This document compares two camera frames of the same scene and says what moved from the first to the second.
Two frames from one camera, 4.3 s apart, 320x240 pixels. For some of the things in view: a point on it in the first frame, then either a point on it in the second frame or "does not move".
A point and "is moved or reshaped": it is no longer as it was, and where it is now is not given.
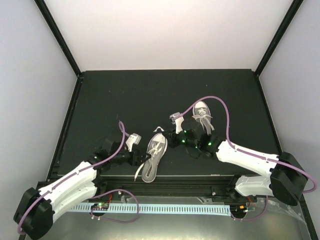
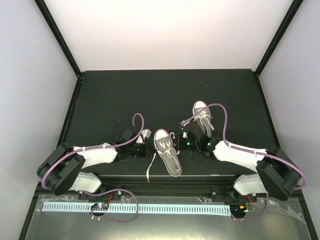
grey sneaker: [201, 112] does not move
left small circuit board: [100, 205] does not move
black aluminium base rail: [206, 186] does not move
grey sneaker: [156, 149] is moved or reshaped
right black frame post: [278, 37] does not move
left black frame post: [58, 36] does not move
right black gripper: [173, 142] → [180, 145]
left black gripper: [138, 161] → [146, 153]
